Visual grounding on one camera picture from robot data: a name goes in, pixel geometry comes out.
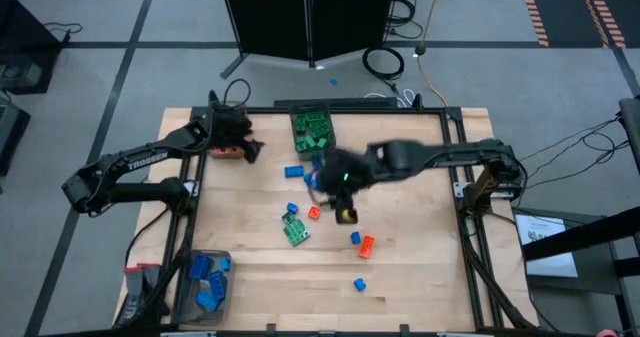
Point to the black beam desk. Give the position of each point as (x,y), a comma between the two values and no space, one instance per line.
(575,237)

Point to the orange 2x2 toy brick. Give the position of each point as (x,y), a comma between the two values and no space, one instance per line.
(314,212)

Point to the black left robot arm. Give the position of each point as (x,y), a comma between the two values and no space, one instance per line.
(145,159)

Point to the blue 2x4 toy brick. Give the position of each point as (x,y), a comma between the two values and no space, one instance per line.
(217,283)
(207,301)
(201,266)
(294,171)

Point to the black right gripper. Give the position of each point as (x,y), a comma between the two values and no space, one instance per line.
(347,172)

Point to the white paper sheet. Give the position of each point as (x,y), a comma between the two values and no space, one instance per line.
(550,257)

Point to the black aluminium table frame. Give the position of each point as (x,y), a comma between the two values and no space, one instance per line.
(260,110)

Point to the translucent grey plastic bin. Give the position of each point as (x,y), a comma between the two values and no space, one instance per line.
(212,144)
(312,157)
(182,317)

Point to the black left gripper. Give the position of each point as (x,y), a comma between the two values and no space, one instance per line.
(230,127)

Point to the blue 2x2 toy brick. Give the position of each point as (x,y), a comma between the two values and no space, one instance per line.
(292,208)
(355,237)
(225,264)
(310,179)
(359,284)
(315,164)

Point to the black mat with orange stripes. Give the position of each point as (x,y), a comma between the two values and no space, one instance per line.
(560,7)

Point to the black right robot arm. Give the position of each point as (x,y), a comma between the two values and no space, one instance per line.
(450,157)

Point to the orange 2x4 toy brick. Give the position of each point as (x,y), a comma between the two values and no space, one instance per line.
(227,153)
(366,247)

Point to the small red object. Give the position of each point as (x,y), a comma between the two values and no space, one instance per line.
(607,333)

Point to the grey red-topped holder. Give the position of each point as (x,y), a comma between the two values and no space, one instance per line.
(132,292)
(150,277)

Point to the black equipment case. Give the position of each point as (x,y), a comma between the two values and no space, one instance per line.
(12,137)

